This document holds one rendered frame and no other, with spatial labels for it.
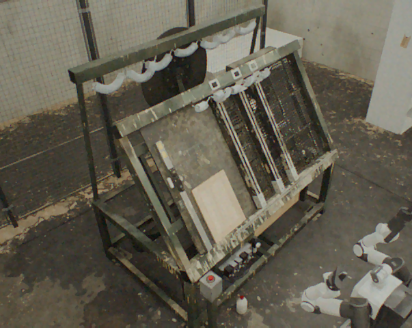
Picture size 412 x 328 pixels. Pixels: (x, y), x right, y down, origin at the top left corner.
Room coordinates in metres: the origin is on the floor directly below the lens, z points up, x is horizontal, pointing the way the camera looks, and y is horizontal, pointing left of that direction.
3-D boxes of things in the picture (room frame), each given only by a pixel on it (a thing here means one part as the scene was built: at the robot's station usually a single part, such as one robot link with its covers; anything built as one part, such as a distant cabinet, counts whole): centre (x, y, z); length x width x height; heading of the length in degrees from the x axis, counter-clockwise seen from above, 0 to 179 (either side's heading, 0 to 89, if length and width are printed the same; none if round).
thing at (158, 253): (3.13, -0.14, 0.41); 2.20 x 1.38 x 0.83; 135
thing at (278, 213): (3.05, -0.71, 0.53); 0.90 x 0.02 x 0.55; 135
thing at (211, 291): (1.79, 0.00, 0.84); 0.12 x 0.12 x 0.18; 45
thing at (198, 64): (3.36, 0.23, 1.85); 0.80 x 0.06 x 0.80; 135
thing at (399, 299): (1.35, -1.00, 1.23); 0.34 x 0.30 x 0.36; 130
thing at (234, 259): (2.15, -0.26, 0.69); 0.50 x 0.14 x 0.24; 135
